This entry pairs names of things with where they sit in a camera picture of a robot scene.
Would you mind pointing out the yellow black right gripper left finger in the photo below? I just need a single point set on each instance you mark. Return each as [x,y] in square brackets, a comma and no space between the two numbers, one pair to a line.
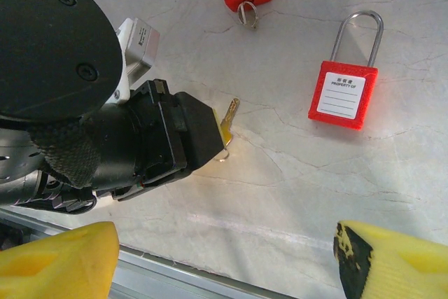
[63,264]

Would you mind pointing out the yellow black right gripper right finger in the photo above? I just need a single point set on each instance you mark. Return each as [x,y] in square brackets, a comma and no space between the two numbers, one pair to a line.
[402,264]

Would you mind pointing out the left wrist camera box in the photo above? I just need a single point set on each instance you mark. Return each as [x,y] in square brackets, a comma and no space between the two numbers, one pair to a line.
[143,43]

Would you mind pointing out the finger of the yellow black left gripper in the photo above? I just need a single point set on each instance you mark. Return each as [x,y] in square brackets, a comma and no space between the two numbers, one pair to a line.
[197,131]

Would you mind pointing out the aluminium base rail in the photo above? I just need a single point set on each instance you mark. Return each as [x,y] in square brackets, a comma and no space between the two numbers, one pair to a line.
[175,278]

